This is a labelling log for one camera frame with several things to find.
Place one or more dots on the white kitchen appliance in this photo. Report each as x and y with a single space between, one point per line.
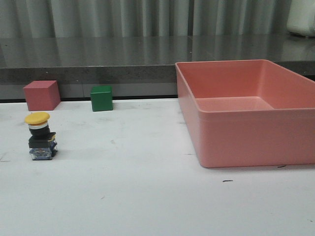
301 18

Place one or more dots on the pink cube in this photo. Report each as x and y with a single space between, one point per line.
42 95

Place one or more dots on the green cube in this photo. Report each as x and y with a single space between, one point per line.
101 98

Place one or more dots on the grey stone counter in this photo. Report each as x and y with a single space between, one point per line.
136 66

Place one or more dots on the yellow push button switch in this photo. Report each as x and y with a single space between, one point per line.
42 143

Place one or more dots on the pink plastic bin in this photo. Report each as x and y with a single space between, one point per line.
247 113

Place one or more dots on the grey curtain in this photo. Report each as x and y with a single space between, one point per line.
127 18

